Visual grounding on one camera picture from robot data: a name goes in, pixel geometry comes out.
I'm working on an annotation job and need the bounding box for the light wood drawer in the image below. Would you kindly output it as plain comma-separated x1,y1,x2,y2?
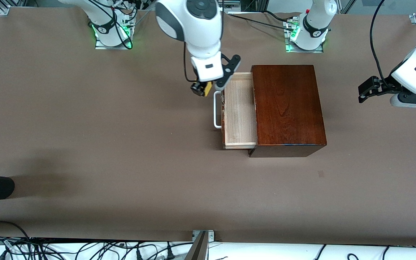
213,72,258,150

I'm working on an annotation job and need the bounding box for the dark brown wooden cabinet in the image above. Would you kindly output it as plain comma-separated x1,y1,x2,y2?
248,65,327,158

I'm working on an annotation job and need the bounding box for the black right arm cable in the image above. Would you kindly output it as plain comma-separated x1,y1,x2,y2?
183,40,198,83

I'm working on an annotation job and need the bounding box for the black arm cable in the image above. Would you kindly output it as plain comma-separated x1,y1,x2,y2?
183,40,198,83
369,0,396,87

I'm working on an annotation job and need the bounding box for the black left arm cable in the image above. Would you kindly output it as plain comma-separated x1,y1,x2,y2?
369,0,396,87

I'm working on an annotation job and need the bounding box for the black table cable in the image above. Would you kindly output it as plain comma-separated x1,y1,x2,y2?
228,11,295,32

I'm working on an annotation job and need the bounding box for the aluminium camera post with bracket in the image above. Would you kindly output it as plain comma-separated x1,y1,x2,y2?
185,230,215,260

